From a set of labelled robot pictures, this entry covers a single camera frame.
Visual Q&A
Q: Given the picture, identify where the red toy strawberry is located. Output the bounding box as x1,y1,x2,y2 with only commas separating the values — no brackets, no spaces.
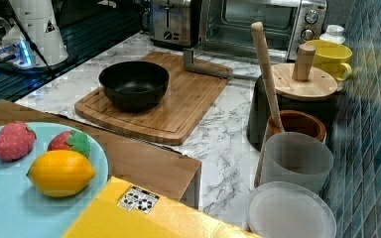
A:
0,122,37,162

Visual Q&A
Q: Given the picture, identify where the brown wooden utensil cup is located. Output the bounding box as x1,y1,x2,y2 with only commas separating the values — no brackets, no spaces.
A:
254,110,326,187

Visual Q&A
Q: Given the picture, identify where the bamboo cutting board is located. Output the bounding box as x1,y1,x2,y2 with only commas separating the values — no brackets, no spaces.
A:
74,52,228,145

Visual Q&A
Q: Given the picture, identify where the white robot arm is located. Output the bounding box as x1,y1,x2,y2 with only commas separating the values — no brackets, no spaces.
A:
0,0,68,69

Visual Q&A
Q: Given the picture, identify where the white capped bottle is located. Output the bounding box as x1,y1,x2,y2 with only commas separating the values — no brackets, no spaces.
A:
319,25,345,44

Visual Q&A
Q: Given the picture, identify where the red strawberry with green leaf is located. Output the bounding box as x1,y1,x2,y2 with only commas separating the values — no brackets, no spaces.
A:
48,130,91,158

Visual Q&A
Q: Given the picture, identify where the yellow cereal box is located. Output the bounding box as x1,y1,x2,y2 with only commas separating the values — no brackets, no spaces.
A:
63,178,261,238

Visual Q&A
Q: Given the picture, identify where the wooden pestle stick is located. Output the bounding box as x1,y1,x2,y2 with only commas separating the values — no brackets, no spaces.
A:
251,22,285,132

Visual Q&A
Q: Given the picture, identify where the stainless toaster oven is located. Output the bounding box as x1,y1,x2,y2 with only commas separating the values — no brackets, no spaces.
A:
183,0,327,77

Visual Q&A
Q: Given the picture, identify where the light blue plate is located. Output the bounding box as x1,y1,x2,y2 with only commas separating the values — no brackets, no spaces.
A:
0,122,108,238

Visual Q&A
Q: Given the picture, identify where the yellow toy lemon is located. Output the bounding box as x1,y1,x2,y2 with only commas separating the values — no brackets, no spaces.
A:
26,150,95,197

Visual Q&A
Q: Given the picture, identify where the black bowl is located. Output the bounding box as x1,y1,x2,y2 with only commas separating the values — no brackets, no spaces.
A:
98,60,170,112

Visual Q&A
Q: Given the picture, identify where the clear lidded container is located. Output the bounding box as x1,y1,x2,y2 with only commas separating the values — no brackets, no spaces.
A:
247,181,336,238

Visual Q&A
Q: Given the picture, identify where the black pot with wooden lid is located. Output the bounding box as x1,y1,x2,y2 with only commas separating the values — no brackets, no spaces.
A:
246,44,337,150

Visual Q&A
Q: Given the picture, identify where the yellow mug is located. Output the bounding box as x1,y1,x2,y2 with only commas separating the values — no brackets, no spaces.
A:
307,40,352,81

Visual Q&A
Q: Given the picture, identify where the stainless two-slot toaster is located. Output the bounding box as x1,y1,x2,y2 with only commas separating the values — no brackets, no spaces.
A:
150,0,202,49

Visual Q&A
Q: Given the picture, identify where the frosted plastic cup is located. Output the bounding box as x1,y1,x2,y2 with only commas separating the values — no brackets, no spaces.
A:
259,132,334,193

